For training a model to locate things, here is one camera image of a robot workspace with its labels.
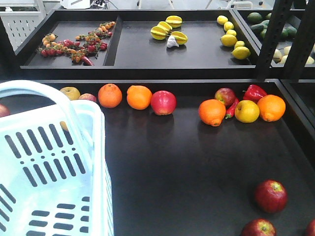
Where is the pink red apple middle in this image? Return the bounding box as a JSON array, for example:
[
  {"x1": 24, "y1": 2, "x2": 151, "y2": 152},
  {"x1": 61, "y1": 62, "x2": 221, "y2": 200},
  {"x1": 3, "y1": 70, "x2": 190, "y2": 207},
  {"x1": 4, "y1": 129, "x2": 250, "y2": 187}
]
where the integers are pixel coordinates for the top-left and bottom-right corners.
[{"x1": 151, "y1": 90, "x2": 177, "y2": 116}]

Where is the orange near pink apple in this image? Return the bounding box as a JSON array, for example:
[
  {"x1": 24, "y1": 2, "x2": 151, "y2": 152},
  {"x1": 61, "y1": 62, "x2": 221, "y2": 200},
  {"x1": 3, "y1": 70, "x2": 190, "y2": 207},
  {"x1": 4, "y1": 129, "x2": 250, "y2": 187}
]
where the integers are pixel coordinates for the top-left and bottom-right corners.
[{"x1": 126, "y1": 85, "x2": 153, "y2": 110}]

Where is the black wooden produce stand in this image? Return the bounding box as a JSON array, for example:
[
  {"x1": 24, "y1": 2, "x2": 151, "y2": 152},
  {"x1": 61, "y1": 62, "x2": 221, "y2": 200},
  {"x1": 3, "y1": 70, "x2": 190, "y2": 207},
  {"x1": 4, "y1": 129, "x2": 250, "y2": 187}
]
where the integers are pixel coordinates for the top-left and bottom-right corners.
[{"x1": 0, "y1": 10, "x2": 315, "y2": 236}]

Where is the orange with navel top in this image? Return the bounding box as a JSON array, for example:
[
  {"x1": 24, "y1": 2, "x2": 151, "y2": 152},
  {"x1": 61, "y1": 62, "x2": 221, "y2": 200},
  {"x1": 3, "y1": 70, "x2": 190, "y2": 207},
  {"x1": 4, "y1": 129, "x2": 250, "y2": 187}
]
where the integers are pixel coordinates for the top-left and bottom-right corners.
[{"x1": 98, "y1": 84, "x2": 123, "y2": 108}]

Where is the orange left of group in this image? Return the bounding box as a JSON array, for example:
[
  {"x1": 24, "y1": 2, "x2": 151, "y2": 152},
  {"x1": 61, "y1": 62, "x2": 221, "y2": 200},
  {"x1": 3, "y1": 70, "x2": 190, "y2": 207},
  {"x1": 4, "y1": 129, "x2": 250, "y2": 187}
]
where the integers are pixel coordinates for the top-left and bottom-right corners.
[{"x1": 198, "y1": 99, "x2": 226, "y2": 127}]

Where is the orange of group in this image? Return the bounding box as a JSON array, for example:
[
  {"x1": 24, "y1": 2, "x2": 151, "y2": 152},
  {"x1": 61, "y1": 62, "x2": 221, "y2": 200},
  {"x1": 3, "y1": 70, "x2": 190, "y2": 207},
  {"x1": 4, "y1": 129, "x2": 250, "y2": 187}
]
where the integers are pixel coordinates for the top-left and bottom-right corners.
[
  {"x1": 198, "y1": 99, "x2": 226, "y2": 127},
  {"x1": 257, "y1": 94, "x2": 286, "y2": 122}
]

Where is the red-green apple behind group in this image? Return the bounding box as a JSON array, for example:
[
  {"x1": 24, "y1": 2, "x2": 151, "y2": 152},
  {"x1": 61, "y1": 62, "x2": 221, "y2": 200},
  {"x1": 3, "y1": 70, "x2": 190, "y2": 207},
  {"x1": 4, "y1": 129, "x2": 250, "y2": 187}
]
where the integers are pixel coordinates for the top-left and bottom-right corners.
[{"x1": 215, "y1": 88, "x2": 236, "y2": 107}]

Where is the red chili pepper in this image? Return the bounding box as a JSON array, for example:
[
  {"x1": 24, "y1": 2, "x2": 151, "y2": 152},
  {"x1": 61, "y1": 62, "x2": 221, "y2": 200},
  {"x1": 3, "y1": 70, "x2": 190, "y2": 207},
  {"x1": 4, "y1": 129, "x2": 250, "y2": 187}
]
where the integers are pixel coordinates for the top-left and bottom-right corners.
[{"x1": 225, "y1": 97, "x2": 239, "y2": 119}]

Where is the small red striped apple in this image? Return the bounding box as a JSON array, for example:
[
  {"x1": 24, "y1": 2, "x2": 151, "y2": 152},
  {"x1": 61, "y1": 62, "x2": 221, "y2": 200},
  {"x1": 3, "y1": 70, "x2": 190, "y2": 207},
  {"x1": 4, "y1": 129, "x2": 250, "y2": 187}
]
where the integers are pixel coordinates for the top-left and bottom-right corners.
[{"x1": 78, "y1": 93, "x2": 97, "y2": 102}]

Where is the white garlic bulb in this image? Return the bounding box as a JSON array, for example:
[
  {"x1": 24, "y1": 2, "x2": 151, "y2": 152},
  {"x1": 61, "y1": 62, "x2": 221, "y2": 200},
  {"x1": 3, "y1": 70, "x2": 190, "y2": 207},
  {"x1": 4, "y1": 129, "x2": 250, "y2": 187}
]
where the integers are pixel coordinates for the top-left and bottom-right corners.
[{"x1": 166, "y1": 36, "x2": 179, "y2": 48}]

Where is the yellow starfruit right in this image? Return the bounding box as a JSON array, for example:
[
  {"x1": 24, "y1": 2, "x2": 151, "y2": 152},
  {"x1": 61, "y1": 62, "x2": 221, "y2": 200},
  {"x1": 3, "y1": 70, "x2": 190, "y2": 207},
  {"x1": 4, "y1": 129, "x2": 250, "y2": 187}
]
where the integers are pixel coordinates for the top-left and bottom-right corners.
[{"x1": 170, "y1": 31, "x2": 188, "y2": 45}]

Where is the yellow starfruit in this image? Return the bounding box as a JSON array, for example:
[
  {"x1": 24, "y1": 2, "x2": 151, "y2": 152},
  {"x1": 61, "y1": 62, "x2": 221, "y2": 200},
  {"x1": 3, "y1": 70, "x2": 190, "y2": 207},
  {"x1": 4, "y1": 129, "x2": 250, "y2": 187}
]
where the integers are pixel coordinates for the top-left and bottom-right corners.
[
  {"x1": 150, "y1": 26, "x2": 168, "y2": 40},
  {"x1": 165, "y1": 15, "x2": 183, "y2": 28},
  {"x1": 170, "y1": 31, "x2": 188, "y2": 45}
]

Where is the yellow starfruit left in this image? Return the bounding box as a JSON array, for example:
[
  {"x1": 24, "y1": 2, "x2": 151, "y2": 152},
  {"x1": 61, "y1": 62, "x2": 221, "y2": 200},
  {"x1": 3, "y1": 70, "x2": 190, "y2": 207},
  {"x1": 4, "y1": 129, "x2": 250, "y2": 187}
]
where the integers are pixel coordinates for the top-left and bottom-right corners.
[{"x1": 150, "y1": 26, "x2": 168, "y2": 40}]

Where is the yellow apple back left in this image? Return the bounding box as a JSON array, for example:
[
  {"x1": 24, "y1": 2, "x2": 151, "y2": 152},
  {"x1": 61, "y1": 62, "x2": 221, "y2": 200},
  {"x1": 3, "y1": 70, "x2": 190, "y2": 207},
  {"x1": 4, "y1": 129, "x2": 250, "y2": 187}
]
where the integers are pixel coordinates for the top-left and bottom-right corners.
[{"x1": 60, "y1": 87, "x2": 81, "y2": 100}]

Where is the yellow apple in group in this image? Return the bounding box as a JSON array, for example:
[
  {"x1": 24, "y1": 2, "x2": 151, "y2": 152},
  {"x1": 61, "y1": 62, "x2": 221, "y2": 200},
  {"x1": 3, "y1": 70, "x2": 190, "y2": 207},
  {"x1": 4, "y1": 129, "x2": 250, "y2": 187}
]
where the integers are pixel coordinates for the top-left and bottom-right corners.
[{"x1": 235, "y1": 100, "x2": 260, "y2": 123}]

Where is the yellow starfruit back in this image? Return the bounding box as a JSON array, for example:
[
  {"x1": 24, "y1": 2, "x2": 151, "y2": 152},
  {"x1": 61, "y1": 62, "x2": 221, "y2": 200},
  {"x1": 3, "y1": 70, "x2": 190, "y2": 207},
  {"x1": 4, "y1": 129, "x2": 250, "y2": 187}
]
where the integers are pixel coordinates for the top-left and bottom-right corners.
[{"x1": 165, "y1": 15, "x2": 183, "y2": 28}]

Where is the red bell pepper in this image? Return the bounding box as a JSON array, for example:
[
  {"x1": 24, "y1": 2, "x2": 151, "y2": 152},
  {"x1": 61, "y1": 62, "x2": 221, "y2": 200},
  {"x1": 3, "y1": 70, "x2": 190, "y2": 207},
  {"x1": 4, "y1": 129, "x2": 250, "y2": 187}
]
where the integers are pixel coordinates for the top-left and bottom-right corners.
[{"x1": 243, "y1": 85, "x2": 267, "y2": 103}]

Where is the cherry tomato vine bunch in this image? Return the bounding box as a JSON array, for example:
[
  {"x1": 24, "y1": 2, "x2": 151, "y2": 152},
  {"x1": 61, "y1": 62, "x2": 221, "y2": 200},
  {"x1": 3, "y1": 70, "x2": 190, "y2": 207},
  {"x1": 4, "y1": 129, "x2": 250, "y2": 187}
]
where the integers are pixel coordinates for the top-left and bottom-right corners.
[{"x1": 36, "y1": 21, "x2": 116, "y2": 66}]

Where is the large lemon middle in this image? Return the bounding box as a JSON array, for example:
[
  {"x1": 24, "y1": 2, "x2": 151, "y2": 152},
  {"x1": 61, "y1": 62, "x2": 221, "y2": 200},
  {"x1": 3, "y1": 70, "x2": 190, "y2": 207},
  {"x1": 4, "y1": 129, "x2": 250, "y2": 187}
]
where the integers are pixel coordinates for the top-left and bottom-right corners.
[{"x1": 220, "y1": 34, "x2": 238, "y2": 47}]

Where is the large lemon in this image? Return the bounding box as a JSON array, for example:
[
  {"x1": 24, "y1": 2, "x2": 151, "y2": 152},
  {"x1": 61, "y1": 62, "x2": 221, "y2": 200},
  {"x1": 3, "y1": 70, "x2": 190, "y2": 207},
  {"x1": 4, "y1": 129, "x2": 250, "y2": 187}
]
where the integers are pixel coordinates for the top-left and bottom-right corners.
[
  {"x1": 232, "y1": 46, "x2": 251, "y2": 59},
  {"x1": 220, "y1": 34, "x2": 238, "y2": 47}
]

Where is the large lemon front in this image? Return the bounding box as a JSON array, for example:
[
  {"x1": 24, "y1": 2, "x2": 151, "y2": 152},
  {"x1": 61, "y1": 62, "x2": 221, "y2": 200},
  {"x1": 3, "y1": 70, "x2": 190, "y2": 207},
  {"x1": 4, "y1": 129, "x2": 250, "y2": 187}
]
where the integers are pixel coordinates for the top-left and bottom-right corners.
[{"x1": 232, "y1": 46, "x2": 251, "y2": 59}]

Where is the orange right of group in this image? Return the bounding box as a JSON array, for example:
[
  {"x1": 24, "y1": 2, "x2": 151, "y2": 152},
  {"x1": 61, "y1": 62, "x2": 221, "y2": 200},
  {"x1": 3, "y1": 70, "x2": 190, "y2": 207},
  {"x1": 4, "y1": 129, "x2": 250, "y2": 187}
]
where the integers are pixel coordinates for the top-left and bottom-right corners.
[{"x1": 257, "y1": 94, "x2": 286, "y2": 122}]

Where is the dark red apple front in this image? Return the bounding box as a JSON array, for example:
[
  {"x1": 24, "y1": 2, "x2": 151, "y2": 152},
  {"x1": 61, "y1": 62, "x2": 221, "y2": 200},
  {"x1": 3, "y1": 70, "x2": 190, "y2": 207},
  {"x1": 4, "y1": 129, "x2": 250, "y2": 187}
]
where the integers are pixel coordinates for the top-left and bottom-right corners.
[{"x1": 254, "y1": 179, "x2": 288, "y2": 213}]

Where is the red apple bottom edge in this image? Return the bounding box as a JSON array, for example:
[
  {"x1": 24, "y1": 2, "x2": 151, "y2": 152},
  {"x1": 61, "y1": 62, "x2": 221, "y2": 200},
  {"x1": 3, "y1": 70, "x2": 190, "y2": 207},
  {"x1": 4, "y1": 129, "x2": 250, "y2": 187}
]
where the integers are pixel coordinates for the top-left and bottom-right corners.
[{"x1": 241, "y1": 218, "x2": 277, "y2": 236}]

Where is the red apple at stand corner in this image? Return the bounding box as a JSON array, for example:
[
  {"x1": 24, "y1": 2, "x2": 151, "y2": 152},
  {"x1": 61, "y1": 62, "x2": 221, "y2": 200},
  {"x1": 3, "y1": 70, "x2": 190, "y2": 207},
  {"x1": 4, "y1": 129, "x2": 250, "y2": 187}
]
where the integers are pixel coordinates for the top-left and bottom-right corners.
[{"x1": 0, "y1": 104, "x2": 11, "y2": 118}]

